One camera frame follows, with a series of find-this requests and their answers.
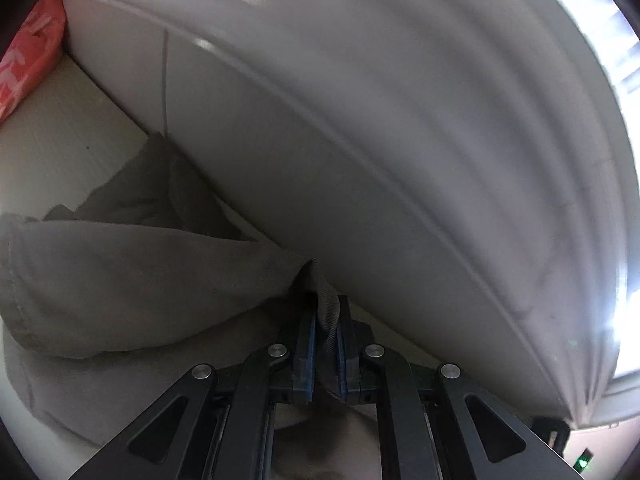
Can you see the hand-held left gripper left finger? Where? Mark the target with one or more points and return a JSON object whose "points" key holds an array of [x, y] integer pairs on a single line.
{"points": [[310, 360]]}

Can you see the grey-brown pants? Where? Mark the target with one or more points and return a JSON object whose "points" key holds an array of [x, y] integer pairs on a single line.
{"points": [[125, 285]]}

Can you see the window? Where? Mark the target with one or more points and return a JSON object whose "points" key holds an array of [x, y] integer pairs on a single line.
{"points": [[600, 20]]}

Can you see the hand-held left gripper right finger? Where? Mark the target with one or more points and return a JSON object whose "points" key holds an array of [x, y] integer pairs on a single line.
{"points": [[341, 360]]}

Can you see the red patterned bag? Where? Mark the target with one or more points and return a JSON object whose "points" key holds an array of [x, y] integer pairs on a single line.
{"points": [[30, 55]]}

